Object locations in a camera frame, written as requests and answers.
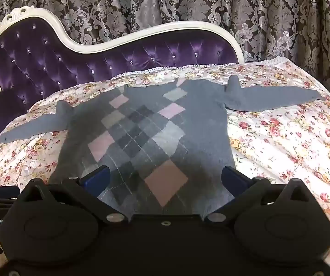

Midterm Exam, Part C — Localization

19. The floral printed blanket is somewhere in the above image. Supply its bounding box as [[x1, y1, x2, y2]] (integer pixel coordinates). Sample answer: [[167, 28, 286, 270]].
[[0, 57, 330, 275]]

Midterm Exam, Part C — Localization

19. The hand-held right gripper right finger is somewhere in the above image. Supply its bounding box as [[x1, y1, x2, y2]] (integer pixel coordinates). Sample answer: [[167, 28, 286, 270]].
[[206, 165, 313, 225]]

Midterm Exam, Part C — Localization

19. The brown damask curtain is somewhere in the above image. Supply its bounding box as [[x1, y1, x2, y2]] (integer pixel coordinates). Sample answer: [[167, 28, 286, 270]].
[[0, 0, 330, 112]]

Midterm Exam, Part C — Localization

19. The grey argyle knit sweater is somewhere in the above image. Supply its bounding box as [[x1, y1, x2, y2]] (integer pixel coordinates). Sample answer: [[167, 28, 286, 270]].
[[0, 75, 326, 216]]

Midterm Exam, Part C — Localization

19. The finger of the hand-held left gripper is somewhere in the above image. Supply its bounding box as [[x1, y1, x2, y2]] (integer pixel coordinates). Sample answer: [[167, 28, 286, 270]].
[[0, 186, 21, 205]]

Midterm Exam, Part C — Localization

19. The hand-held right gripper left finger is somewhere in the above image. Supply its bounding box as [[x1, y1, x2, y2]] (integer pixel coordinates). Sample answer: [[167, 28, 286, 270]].
[[24, 165, 126, 225]]

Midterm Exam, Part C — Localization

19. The purple tufted headboard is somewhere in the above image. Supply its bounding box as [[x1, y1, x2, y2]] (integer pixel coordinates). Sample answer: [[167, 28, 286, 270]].
[[0, 6, 244, 157]]

